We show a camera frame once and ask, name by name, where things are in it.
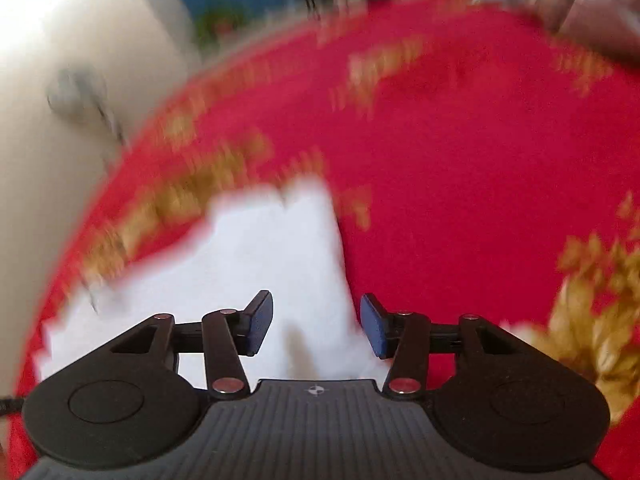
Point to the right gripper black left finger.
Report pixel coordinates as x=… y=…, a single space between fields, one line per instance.
x=143 y=392

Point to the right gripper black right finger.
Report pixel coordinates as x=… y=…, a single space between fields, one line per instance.
x=490 y=395

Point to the white shirt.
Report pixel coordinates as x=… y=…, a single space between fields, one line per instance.
x=282 y=240

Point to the red floral blanket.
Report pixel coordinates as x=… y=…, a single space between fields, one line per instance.
x=472 y=157

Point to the white standing fan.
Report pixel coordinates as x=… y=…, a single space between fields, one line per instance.
x=78 y=93

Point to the potted green plant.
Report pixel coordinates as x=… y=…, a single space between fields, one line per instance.
x=217 y=22

